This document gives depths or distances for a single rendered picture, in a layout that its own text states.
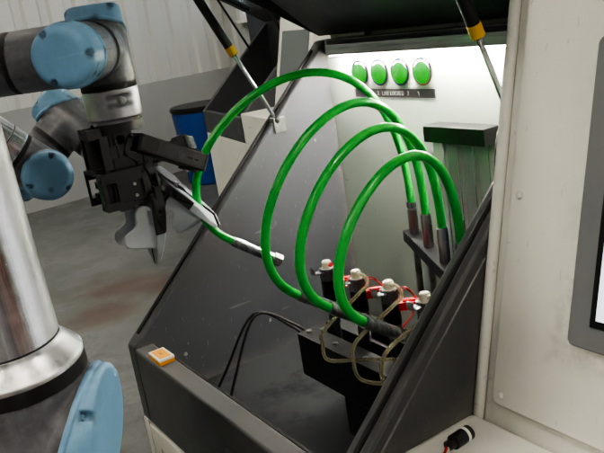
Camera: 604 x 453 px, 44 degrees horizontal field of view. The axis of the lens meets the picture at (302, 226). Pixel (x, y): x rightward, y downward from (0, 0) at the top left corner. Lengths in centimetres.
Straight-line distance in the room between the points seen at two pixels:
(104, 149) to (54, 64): 17
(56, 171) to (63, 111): 18
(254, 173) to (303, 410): 48
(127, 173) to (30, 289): 44
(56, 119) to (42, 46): 41
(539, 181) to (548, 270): 11
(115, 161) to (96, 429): 49
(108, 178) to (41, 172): 16
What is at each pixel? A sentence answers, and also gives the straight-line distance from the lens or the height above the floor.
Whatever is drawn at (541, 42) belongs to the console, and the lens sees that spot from 94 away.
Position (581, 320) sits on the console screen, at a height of 114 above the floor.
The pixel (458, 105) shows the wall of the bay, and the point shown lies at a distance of 134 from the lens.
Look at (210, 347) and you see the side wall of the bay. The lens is 155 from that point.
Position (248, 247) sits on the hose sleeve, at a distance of 130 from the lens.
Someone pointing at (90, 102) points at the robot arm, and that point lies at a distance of 104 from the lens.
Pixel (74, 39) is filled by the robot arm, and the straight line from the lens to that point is 91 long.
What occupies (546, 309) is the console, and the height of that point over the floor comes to 114.
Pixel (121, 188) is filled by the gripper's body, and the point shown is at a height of 132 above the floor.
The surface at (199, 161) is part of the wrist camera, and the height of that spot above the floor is 133.
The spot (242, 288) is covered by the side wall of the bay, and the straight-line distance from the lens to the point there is 155.
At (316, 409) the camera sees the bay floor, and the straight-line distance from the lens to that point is 139.
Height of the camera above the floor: 152
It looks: 16 degrees down
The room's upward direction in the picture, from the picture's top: 9 degrees counter-clockwise
